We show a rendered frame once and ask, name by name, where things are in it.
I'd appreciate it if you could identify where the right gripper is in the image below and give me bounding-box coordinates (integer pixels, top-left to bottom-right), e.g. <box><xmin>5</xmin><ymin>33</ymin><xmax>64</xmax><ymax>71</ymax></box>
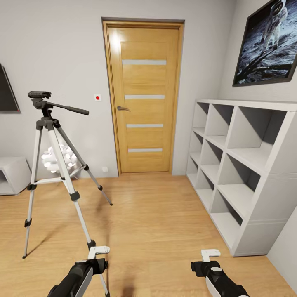
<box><xmin>191</xmin><ymin>261</ymin><xmax>219</xmax><ymax>277</ymax></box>

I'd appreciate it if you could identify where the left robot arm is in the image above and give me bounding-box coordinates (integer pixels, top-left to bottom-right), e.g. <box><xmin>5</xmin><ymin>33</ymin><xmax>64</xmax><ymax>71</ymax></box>
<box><xmin>47</xmin><ymin>246</ymin><xmax>110</xmax><ymax>297</ymax></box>

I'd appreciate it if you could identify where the camera tripod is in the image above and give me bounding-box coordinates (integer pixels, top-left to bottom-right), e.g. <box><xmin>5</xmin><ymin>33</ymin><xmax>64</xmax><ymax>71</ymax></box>
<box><xmin>22</xmin><ymin>91</ymin><xmax>113</xmax><ymax>297</ymax></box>

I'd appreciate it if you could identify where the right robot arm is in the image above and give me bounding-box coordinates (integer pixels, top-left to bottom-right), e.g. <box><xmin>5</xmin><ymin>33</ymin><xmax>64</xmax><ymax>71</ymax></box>
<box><xmin>191</xmin><ymin>249</ymin><xmax>250</xmax><ymax>297</ymax></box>

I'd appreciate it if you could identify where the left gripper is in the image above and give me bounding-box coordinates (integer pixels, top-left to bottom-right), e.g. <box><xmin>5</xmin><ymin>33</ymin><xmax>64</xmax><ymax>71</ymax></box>
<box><xmin>90</xmin><ymin>258</ymin><xmax>108</xmax><ymax>275</ymax></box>

